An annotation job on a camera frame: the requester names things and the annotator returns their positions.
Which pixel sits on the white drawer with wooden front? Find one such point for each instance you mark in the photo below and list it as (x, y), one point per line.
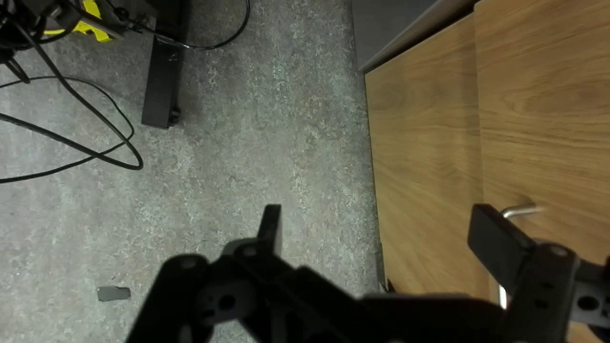
(546, 126)

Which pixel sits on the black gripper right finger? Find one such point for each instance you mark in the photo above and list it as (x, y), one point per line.
(502, 248)

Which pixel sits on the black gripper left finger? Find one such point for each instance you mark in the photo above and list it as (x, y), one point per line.
(271, 225)

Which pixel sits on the gray tape piece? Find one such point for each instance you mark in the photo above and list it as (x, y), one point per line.
(115, 293)

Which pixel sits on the wooden lower drawer front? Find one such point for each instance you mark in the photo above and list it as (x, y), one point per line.
(420, 177)

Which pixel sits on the yellow plastic object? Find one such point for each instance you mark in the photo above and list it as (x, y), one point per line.
(88, 25)

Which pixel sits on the black stand leg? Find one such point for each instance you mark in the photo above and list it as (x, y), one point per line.
(165, 69)

